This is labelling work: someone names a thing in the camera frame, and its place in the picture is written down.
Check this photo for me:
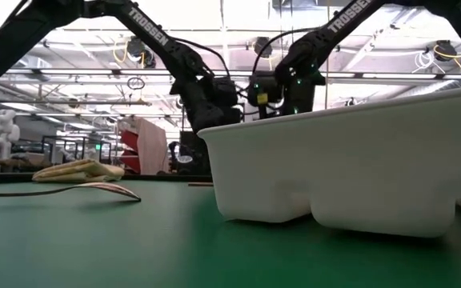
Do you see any black cabinet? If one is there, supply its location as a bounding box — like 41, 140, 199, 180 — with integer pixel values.
178, 130, 211, 177

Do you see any black round-faced device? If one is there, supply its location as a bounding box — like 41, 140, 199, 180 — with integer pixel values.
168, 140, 199, 177

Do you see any pale pink board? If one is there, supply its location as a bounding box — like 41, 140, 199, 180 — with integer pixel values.
134, 118, 170, 176

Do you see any red bin stack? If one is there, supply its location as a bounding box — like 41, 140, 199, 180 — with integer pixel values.
118, 130, 139, 174

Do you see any white cutlery tray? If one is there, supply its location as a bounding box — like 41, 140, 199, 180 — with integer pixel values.
197, 84, 461, 239

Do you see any yellow folded cloth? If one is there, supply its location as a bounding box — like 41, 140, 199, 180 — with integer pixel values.
32, 158, 126, 184

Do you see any green table mat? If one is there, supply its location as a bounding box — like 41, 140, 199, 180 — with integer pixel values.
0, 179, 461, 288

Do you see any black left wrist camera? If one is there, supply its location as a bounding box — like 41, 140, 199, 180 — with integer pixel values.
213, 76, 239, 108

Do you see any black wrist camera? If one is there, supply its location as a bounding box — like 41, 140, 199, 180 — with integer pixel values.
213, 76, 239, 108
247, 70, 284, 108

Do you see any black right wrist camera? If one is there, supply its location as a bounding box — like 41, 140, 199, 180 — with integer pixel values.
247, 70, 284, 108

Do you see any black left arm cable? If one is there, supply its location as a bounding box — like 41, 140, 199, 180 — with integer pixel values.
170, 36, 232, 79

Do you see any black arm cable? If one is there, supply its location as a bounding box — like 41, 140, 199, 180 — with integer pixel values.
251, 26, 322, 75
170, 36, 232, 79

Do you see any black ceiling cable reel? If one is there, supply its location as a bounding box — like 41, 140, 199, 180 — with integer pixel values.
433, 39, 458, 62
126, 35, 158, 70
253, 37, 274, 60

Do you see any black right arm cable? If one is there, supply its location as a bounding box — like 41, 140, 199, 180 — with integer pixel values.
251, 26, 322, 75

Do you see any hanging wire ring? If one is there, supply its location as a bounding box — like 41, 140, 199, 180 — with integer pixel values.
126, 77, 146, 92

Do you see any black aluminium table frame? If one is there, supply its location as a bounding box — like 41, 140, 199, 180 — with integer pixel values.
0, 171, 214, 184

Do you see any ceiling light rail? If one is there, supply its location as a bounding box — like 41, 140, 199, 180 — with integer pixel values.
0, 67, 461, 82

